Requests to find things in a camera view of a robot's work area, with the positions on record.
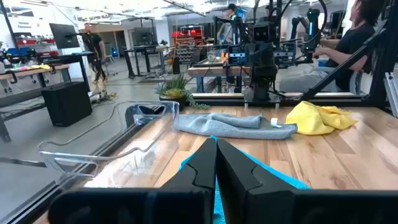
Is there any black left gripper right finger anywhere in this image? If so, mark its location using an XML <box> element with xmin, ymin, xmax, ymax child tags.
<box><xmin>216</xmin><ymin>138</ymin><xmax>398</xmax><ymax>224</ymax></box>

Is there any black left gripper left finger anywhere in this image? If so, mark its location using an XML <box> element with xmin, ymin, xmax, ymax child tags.
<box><xmin>47</xmin><ymin>138</ymin><xmax>218</xmax><ymax>224</ymax></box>

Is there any teal microfiber towel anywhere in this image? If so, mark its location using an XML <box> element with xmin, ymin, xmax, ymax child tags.
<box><xmin>178</xmin><ymin>136</ymin><xmax>312</xmax><ymax>224</ymax></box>

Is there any grey microfiber towel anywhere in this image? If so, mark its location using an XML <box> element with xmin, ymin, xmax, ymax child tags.
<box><xmin>173</xmin><ymin>112</ymin><xmax>299</xmax><ymax>140</ymax></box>

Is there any yellow microfiber towel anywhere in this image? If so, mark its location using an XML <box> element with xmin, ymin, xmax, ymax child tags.
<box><xmin>285</xmin><ymin>100</ymin><xmax>358</xmax><ymax>136</ymax></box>

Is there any wooden workbench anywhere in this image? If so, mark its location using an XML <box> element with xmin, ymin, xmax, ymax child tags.
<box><xmin>187</xmin><ymin>63</ymin><xmax>252</xmax><ymax>94</ymax></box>
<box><xmin>0</xmin><ymin>63</ymin><xmax>72</xmax><ymax>144</ymax></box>

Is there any clear plastic bin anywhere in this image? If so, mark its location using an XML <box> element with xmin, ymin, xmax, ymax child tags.
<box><xmin>37</xmin><ymin>100</ymin><xmax>180</xmax><ymax>189</ymax></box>

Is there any shelf with red bins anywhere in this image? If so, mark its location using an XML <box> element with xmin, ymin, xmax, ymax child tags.
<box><xmin>172</xmin><ymin>26</ymin><xmax>206</xmax><ymax>65</ymax></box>

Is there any seated person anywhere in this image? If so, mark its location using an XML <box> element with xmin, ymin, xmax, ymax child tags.
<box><xmin>279</xmin><ymin>0</ymin><xmax>388</xmax><ymax>94</ymax></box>

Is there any potted succulent plant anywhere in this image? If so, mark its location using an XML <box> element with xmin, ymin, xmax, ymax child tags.
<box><xmin>154</xmin><ymin>74</ymin><xmax>211</xmax><ymax>111</ymax></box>

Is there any black box cabinet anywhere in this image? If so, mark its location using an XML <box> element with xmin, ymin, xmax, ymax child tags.
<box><xmin>40</xmin><ymin>81</ymin><xmax>93</xmax><ymax>128</ymax></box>

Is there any black desk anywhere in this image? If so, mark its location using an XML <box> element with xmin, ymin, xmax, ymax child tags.
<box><xmin>37</xmin><ymin>50</ymin><xmax>94</xmax><ymax>93</ymax></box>

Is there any black computer monitor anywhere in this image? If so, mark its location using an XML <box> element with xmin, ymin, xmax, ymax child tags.
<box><xmin>49</xmin><ymin>22</ymin><xmax>81</xmax><ymax>50</ymax></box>

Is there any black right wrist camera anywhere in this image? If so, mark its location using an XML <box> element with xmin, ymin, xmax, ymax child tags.
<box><xmin>252</xmin><ymin>24</ymin><xmax>271</xmax><ymax>43</ymax></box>

